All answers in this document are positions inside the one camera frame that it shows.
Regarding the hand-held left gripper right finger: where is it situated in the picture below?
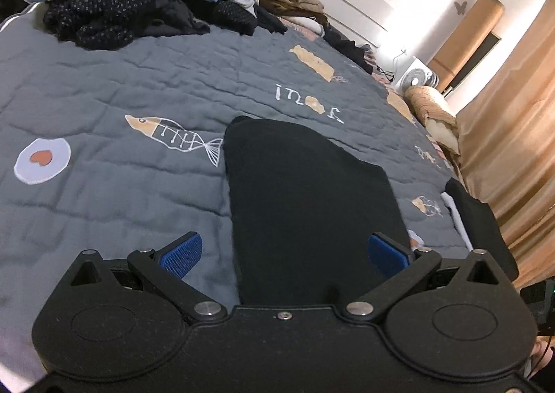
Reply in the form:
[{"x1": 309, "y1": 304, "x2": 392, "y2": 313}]
[{"x1": 342, "y1": 233, "x2": 499, "y2": 326}]

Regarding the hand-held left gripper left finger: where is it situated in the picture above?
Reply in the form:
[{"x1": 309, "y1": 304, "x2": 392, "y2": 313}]
[{"x1": 70, "y1": 232, "x2": 228, "y2": 326}]

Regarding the black ribbed-cuff garment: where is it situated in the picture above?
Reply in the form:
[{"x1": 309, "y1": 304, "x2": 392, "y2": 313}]
[{"x1": 223, "y1": 115, "x2": 412, "y2": 307}]

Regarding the black crew-neck sweater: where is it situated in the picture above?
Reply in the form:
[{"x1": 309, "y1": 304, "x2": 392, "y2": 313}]
[{"x1": 444, "y1": 178, "x2": 520, "y2": 283}]

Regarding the tan rolled pillow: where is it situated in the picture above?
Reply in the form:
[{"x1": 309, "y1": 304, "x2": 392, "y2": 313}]
[{"x1": 404, "y1": 85, "x2": 460, "y2": 155}]

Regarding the tan curtain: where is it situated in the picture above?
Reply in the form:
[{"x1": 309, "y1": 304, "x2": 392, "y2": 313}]
[{"x1": 455, "y1": 0, "x2": 555, "y2": 290}]

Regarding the white fan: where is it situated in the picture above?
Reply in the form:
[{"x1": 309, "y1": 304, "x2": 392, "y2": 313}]
[{"x1": 392, "y1": 57, "x2": 439, "y2": 92}]

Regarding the grey printed quilt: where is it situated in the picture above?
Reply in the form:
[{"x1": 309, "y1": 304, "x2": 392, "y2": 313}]
[{"x1": 0, "y1": 0, "x2": 534, "y2": 393}]

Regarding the crumpled black garment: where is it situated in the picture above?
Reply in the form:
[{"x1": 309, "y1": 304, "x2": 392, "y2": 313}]
[{"x1": 323, "y1": 22, "x2": 376, "y2": 75}]

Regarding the cardboard tube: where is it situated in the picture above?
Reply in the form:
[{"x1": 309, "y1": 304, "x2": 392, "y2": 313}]
[{"x1": 427, "y1": 0, "x2": 506, "y2": 92}]

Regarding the thin black garment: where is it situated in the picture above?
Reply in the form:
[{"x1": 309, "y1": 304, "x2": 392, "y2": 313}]
[{"x1": 130, "y1": 0, "x2": 212, "y2": 40}]

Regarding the white pillow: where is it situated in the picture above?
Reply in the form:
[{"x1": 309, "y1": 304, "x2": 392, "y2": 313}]
[{"x1": 277, "y1": 15, "x2": 326, "y2": 35}]

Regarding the small dark dotted garment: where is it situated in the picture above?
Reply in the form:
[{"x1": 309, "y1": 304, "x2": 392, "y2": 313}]
[{"x1": 212, "y1": 0, "x2": 257, "y2": 36}]

